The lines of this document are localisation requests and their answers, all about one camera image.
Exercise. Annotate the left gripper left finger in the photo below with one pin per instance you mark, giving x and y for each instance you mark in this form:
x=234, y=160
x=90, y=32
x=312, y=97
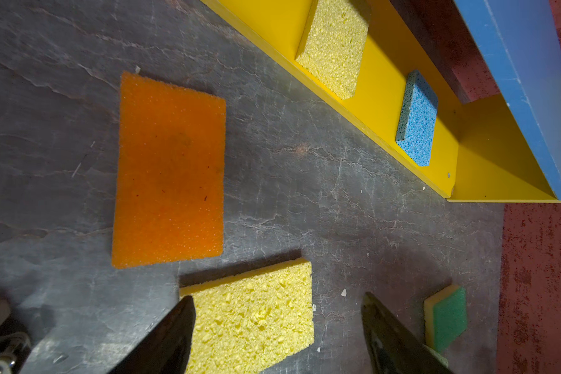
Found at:
x=166, y=349

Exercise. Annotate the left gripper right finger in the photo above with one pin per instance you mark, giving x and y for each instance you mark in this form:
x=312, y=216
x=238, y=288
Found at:
x=392, y=347

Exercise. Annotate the blue sponge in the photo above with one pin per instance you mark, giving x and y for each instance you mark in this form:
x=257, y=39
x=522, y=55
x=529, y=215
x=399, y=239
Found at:
x=415, y=130

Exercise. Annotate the yellow sponge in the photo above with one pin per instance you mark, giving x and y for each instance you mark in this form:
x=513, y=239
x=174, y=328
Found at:
x=332, y=44
x=251, y=321

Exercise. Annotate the yellow shelf unit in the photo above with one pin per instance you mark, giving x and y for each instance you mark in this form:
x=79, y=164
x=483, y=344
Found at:
x=479, y=153

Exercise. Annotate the blue lower shelf board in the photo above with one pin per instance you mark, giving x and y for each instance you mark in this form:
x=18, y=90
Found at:
x=519, y=43

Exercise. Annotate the green scrub sponge dark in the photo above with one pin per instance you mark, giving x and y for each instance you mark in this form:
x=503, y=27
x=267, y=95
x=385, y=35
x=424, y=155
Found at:
x=446, y=317

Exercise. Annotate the orange sponge near left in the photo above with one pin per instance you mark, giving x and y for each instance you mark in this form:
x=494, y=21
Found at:
x=169, y=202

